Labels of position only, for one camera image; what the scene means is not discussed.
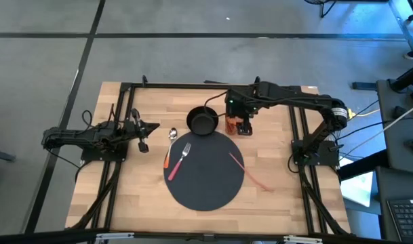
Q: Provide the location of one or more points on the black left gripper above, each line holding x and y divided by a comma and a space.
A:
131, 130

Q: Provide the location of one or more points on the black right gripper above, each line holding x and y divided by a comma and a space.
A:
241, 101

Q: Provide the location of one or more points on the orange faceted plastic cup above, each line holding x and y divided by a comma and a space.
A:
230, 126

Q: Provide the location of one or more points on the black bowl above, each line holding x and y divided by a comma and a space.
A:
202, 124

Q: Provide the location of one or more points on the pink drinking straw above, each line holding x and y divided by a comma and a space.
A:
237, 160

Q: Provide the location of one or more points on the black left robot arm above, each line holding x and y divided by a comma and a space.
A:
74, 135

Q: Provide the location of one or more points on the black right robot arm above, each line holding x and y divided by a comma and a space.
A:
294, 96

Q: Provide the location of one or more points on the round dark woven placemat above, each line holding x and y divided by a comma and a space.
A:
206, 183

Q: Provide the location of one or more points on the yellow power plug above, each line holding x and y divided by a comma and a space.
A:
351, 114

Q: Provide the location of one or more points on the white sheet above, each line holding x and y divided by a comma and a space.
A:
357, 189

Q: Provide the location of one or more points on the dark grey side table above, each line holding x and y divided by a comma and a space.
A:
386, 142

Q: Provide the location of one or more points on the black stand leg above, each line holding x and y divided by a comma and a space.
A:
408, 76

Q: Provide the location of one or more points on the dark desk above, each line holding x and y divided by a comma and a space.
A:
396, 183

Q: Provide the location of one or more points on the black keyboard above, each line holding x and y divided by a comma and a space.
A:
408, 220

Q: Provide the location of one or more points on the black aluminium table frame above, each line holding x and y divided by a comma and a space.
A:
209, 86

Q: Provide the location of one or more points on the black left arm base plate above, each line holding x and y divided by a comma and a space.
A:
101, 156

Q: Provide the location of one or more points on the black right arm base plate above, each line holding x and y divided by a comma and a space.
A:
328, 150

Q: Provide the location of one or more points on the silver frame bracket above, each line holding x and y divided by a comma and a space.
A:
302, 240
114, 236

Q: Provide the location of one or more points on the black frame crossbar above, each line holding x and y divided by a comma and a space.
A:
40, 238

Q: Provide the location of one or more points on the grey metal rail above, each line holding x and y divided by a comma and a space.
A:
405, 28

